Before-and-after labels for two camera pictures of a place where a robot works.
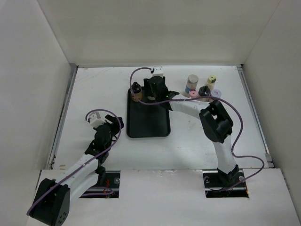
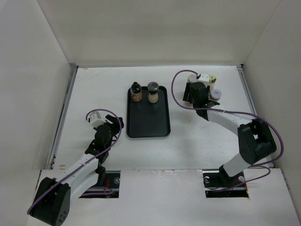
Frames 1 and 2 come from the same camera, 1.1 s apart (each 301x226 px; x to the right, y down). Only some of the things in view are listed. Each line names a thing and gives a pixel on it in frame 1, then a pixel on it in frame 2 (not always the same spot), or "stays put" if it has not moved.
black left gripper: (116, 125) stays put
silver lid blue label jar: (191, 83) stays put
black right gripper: (148, 88) → (187, 91)
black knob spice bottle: (136, 93) stays put
